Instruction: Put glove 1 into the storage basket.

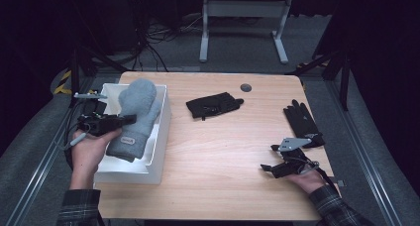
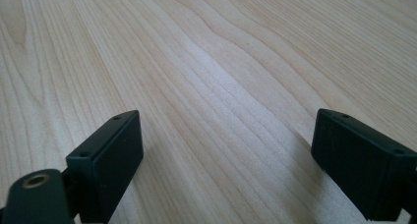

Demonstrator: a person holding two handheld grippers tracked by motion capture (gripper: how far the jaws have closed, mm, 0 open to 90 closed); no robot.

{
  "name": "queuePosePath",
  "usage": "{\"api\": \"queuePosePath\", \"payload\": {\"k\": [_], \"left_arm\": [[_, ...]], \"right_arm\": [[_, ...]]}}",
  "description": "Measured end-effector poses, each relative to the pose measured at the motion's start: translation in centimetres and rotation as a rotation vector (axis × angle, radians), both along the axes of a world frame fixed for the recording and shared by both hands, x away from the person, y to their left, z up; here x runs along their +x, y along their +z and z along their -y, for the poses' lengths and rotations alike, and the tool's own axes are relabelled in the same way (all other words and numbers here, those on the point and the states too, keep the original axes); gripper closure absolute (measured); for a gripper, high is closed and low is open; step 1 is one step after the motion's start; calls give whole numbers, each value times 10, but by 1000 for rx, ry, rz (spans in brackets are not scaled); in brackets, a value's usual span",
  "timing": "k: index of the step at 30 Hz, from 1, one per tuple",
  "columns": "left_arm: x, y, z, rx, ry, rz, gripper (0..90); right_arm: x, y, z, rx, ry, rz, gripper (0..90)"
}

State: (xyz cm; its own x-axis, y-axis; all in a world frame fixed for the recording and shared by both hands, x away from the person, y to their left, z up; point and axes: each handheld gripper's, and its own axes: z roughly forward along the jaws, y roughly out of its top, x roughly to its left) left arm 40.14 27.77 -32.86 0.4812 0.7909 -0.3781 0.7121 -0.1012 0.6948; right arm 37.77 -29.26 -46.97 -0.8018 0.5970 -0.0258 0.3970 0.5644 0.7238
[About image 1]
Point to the black glove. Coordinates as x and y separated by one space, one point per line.
211 105
300 120

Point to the white metal desk frame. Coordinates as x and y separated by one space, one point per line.
244 8

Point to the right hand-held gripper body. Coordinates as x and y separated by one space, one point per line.
295 163

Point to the person's right hand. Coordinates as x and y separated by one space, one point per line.
308 183

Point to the grey round table grommet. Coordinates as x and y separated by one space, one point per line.
246 88

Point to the white plastic box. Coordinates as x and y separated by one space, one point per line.
132 176

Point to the black metal stand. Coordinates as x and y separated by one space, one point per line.
345 84
75 80

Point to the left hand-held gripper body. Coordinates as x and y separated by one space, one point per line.
95 120

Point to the yellow black hazard tape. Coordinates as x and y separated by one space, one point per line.
61 87

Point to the person's left hand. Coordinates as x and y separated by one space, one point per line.
85 156

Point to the grey metal floor rail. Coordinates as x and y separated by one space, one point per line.
363 156
43 163

